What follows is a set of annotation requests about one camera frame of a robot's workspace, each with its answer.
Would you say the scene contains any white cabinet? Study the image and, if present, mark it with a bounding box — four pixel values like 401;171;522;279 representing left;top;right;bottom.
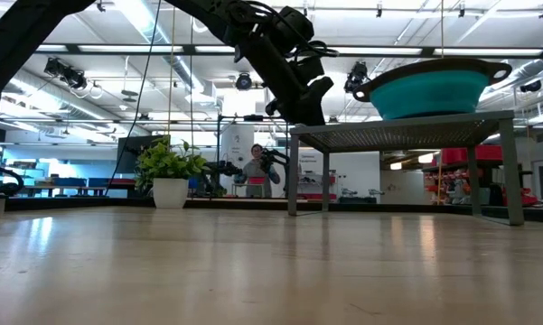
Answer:
220;124;256;199

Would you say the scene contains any black metal frame stand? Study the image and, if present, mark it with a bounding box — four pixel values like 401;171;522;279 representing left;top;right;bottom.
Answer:
215;115;290;200

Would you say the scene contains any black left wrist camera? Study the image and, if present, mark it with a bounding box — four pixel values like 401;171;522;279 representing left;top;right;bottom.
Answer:
293;54;327;87

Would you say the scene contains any round black overhead camera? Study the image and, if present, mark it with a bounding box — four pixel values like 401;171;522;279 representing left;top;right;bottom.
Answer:
234;71;254;92

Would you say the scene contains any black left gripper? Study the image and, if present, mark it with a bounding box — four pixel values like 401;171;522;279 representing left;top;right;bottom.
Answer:
241;26;335;127

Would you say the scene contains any blue bench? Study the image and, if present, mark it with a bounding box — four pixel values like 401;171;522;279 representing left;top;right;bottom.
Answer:
26;176;136;198

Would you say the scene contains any grey perforated metal shelf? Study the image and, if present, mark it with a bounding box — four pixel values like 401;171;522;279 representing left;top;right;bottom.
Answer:
287;110;525;227

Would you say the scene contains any black ceiling camera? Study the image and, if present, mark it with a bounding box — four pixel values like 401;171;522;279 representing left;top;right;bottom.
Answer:
43;57;88;90
519;79;543;94

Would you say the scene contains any black arm base cable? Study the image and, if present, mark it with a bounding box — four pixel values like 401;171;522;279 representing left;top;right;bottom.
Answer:
0;162;26;198

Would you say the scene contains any teal bowl with grey rim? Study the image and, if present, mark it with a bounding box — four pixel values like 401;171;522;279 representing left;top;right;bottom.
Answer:
352;57;514;122

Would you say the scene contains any black overhead camera with cable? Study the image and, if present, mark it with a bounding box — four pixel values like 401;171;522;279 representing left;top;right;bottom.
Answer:
342;61;375;96

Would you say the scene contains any green plant in white pot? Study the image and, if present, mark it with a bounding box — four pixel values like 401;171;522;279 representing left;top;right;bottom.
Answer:
134;137;210;210

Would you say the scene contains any black overhead beam with lights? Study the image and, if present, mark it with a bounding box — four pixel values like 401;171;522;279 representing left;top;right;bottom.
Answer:
33;43;543;59

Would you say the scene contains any dark monitor screen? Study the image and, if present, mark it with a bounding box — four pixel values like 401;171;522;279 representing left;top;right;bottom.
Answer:
117;134;172;175

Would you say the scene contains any red cart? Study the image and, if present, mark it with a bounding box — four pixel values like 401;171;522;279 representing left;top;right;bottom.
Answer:
501;187;543;209

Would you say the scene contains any red storage bins rack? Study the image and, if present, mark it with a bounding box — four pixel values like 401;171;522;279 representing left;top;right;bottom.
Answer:
423;144;503;207

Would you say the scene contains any black table frame rail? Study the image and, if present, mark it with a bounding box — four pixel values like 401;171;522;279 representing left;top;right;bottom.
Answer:
0;194;543;223

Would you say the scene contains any person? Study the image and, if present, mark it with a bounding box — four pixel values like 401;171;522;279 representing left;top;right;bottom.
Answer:
234;143;281;199

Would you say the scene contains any hanging black cable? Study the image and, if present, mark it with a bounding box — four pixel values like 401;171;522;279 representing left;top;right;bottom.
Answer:
105;0;163;196

